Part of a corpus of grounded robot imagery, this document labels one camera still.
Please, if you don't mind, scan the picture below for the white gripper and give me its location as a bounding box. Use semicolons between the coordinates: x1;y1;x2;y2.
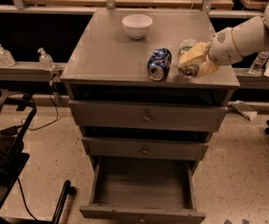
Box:
177;27;243;77

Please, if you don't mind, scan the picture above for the silver green 7up can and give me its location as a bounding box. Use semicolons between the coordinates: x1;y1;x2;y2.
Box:
177;39;199;78

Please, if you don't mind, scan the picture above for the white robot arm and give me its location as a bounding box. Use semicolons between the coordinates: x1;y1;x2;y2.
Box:
177;3;269;77

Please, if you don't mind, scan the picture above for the blue crushed soda can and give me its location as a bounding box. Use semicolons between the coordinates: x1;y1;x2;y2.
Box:
147;48;172;81

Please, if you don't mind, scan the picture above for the grey drawer cabinet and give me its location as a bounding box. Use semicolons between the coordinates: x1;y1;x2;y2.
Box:
60;8;241;224

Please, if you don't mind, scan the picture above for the grey top drawer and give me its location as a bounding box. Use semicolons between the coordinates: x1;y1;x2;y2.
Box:
68;100;227;133

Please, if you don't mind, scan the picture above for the grey middle drawer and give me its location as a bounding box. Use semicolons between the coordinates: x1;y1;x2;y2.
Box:
82;136;208;161

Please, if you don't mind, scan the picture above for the grey open bottom drawer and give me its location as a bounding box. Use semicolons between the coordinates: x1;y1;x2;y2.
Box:
80;157;205;224

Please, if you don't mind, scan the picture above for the clear water bottle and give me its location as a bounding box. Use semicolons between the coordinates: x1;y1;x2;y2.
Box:
248;51;269;74

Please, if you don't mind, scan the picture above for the grey box on floor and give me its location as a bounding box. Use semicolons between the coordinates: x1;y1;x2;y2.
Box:
232;101;258;120

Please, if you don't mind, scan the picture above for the white ceramic bowl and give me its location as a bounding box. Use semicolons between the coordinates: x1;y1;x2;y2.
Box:
122;14;153;39

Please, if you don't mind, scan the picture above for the clear pump bottle near cabinet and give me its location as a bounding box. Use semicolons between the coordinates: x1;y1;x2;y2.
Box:
37;48;55;71

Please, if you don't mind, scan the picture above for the black stand leg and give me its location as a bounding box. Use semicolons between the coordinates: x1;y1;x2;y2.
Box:
51;180;77;224

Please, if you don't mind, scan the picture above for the clear pump bottle far left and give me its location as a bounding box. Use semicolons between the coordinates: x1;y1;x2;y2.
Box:
0;44;15;66

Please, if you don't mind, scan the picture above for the black chair left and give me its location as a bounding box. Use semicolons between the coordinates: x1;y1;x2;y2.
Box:
0;90;36;209

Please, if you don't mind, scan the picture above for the black cable on floor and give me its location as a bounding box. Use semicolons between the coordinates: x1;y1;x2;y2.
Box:
0;75;63;135

